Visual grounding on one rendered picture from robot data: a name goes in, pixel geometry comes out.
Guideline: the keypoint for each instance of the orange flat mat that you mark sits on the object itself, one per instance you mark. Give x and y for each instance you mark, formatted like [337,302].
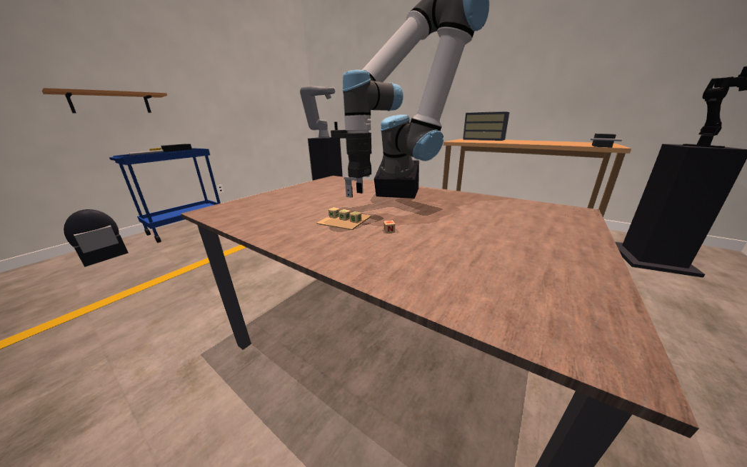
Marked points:
[342,224]

